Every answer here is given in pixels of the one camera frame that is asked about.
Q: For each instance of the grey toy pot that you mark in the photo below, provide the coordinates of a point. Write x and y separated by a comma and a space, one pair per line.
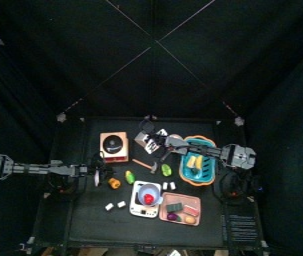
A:
152, 190

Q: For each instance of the green toy fruit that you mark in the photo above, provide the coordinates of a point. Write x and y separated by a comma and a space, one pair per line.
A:
166, 170

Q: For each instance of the grey toy frying pan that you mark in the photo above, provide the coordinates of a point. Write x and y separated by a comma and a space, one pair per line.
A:
176, 136

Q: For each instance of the pink plastic tray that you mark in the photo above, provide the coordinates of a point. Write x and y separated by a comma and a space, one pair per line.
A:
189, 199

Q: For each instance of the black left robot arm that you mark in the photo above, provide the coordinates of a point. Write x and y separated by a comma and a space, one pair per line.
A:
38, 169

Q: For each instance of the purple toy eggplant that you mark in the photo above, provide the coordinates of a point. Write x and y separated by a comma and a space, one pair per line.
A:
173, 216

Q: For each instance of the wooden box with red side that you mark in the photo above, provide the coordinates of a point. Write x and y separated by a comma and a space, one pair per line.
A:
116, 159

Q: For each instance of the teal basket orange rim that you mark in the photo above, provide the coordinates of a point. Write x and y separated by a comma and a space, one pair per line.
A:
208, 168

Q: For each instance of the black round disc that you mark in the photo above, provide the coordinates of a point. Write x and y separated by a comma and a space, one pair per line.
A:
113, 144

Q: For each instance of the small white picture cube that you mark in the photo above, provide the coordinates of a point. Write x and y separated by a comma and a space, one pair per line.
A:
173, 185
165, 185
122, 204
109, 206

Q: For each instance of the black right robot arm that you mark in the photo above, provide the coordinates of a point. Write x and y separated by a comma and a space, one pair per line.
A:
239, 156

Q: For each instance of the orange round toy food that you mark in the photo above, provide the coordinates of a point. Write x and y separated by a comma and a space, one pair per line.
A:
190, 219

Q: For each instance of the printed label sheet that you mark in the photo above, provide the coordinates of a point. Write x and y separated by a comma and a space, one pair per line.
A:
241, 226

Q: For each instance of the dark green toy block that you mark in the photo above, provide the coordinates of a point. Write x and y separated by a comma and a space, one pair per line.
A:
174, 207

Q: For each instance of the yellow toy food piece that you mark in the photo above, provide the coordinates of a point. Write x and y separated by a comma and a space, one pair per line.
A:
192, 162
200, 161

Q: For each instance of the pink red toy meat slice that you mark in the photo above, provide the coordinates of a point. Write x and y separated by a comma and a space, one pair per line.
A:
192, 210

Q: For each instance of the green yellow toy corn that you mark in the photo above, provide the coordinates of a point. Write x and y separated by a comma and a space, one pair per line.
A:
130, 177

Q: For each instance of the orange yellow toy vegetable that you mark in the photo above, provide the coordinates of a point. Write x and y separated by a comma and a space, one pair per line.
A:
114, 183

